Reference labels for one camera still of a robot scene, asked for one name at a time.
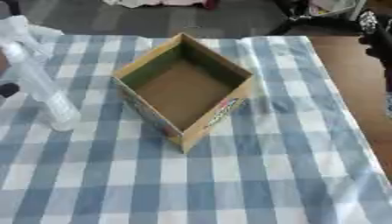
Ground tan cardboard box green inside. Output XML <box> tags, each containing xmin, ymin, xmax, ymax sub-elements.
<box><xmin>110</xmin><ymin>31</ymin><xmax>256</xmax><ymax>154</ymax></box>

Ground white and pink cloth pile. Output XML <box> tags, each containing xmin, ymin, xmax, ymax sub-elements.
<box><xmin>101</xmin><ymin>0</ymin><xmax>221</xmax><ymax>11</ymax></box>

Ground black tripod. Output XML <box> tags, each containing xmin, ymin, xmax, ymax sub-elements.
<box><xmin>264</xmin><ymin>0</ymin><xmax>361</xmax><ymax>37</ymax></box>

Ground white bag with colourful print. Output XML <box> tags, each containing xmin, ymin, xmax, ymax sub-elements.
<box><xmin>307</xmin><ymin>0</ymin><xmax>368</xmax><ymax>19</ymax></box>

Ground white plastic bag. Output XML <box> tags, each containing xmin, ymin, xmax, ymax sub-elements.
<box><xmin>0</xmin><ymin>15</ymin><xmax>67</xmax><ymax>60</ymax></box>

